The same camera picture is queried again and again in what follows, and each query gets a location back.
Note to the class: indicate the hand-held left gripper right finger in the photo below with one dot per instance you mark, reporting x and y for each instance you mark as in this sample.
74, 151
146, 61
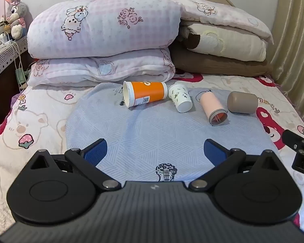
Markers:
214, 152

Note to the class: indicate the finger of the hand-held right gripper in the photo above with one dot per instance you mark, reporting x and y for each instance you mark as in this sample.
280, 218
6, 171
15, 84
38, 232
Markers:
292, 138

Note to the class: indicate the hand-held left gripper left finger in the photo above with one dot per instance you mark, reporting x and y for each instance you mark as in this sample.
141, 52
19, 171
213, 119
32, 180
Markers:
96, 152

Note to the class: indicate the pink plastic cup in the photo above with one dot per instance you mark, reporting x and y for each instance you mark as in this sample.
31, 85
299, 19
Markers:
211, 103

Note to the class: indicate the taupe plastic cup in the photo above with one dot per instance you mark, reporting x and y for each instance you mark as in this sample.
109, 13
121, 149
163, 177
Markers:
242, 102

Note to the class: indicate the white patterned paper cup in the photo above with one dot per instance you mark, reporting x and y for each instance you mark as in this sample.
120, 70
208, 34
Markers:
180, 96

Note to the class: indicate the orange paper cup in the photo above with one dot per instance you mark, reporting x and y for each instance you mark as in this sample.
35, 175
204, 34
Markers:
149, 92

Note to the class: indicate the grey-blue patterned mat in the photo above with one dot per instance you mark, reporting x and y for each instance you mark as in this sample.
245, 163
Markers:
147, 134

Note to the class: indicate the pink heart print blanket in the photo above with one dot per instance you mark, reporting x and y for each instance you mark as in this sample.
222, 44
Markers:
91, 68

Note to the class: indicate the brown folded blanket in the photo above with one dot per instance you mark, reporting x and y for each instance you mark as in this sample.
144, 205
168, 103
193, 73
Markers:
212, 64

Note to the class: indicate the beige curtain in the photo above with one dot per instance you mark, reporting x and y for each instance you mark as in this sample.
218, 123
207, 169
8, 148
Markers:
293, 43

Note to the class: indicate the green face mask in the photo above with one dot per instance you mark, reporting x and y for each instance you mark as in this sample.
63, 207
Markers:
20, 77

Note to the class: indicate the dark wooden nightstand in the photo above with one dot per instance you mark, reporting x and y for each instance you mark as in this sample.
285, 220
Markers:
2, 98

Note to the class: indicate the cream folded blanket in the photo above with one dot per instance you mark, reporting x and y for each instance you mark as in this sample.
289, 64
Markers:
230, 44

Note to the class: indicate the large pink checkered pillow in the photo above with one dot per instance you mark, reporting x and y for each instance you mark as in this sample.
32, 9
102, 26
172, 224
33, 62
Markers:
101, 27

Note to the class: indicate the patterned nightstand cloth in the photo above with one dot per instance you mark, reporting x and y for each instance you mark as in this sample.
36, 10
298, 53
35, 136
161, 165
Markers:
5, 55

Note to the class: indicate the pink floral pillow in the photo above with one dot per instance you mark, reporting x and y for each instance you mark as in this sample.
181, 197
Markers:
217, 12

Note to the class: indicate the grey rabbit plush toy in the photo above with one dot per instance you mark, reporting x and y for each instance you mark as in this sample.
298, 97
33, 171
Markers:
15, 12

